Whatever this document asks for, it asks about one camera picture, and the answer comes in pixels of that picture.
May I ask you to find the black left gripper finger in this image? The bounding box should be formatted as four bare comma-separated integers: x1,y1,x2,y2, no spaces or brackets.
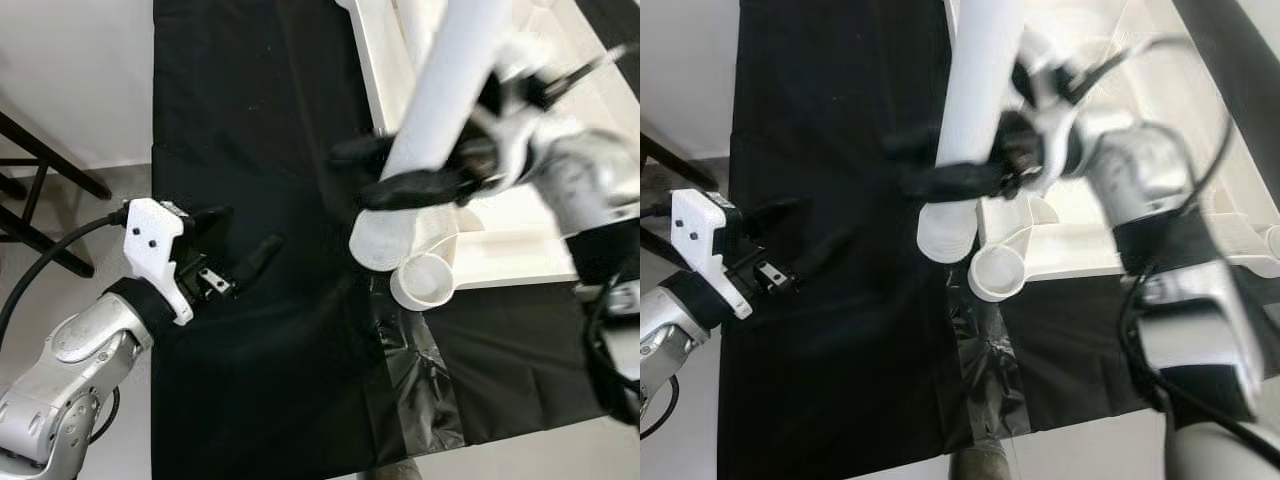
745,197,803,237
232,234,286,293
795,230,857,289
195,205,234,239

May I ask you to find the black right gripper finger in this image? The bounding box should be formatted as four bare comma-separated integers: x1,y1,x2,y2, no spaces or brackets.
330,135,396,169
885,125,943,153
355,170,471,211
898,160,1006,201

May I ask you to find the white plastic children table top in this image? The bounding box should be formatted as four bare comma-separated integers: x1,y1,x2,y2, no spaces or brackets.
945,0,1280,303
340,0,641,311

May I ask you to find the robot right leg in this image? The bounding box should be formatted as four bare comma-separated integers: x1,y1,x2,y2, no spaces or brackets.
358,458,423,480
948,445,1013,480

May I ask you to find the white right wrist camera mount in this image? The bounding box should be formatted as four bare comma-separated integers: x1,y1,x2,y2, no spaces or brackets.
1015,30,1101,181
470,55,561,191

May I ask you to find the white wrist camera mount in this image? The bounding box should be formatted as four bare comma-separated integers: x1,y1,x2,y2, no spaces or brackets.
1015,30,1101,181
470,55,561,191
670,188,753,321
125,198,196,327

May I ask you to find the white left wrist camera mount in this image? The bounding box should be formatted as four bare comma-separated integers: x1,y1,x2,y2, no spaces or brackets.
125,198,196,327
670,188,753,321

